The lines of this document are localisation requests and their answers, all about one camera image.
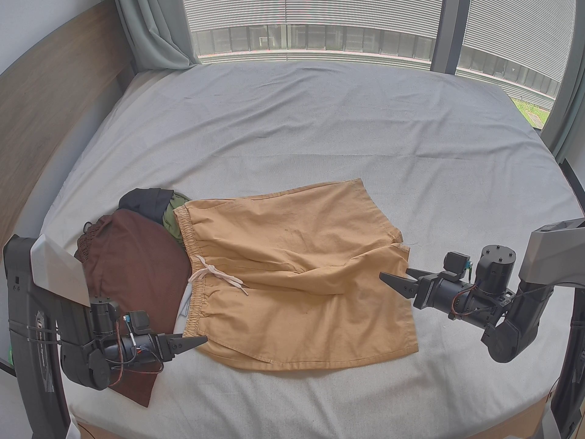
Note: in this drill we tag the tan shorts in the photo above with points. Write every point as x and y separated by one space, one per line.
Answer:
297 291

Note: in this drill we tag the brown shorts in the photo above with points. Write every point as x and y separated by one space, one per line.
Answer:
137 268

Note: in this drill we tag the green garment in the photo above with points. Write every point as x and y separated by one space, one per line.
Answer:
172 220

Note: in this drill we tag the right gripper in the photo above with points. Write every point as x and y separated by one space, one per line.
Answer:
445 297

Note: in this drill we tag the grey-green curtain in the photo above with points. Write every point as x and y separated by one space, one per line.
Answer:
146 25

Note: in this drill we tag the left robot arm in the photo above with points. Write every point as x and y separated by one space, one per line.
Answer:
18 291

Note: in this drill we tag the black garment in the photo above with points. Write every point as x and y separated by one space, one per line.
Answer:
141 201

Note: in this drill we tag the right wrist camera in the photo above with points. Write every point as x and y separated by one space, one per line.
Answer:
456 263

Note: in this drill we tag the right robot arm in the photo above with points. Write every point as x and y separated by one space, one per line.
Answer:
496 268

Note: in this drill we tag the bed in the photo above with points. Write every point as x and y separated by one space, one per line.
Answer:
342 130

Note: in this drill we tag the window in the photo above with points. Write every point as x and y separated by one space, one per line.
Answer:
320 12

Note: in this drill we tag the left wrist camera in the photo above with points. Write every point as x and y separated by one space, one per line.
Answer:
138 320

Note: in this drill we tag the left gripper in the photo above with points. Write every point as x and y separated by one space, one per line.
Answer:
146 350

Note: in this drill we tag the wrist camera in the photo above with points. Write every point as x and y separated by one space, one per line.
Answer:
138 320
456 263

